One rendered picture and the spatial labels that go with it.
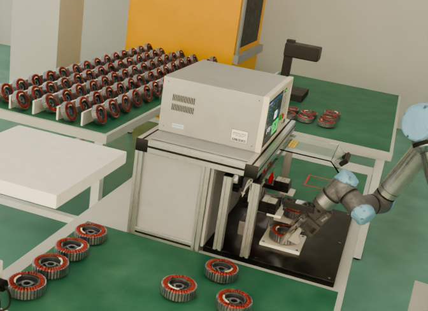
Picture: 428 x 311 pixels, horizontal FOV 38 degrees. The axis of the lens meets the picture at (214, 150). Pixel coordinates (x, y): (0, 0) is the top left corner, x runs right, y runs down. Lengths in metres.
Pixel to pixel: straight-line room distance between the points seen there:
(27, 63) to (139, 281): 4.41
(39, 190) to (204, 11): 4.57
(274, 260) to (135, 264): 0.49
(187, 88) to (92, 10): 6.32
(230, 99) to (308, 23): 5.44
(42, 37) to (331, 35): 3.34
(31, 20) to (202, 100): 4.08
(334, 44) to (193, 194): 5.53
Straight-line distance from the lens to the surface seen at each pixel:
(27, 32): 6.18
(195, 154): 2.11
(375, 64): 7.53
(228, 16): 5.84
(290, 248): 2.31
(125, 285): 2.00
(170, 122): 2.26
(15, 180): 1.53
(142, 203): 2.26
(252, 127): 2.17
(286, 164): 2.71
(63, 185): 1.51
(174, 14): 6.01
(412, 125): 2.01
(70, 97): 3.76
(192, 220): 2.21
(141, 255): 2.17
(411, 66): 7.52
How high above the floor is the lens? 1.80
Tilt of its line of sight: 19 degrees down
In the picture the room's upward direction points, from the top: 8 degrees clockwise
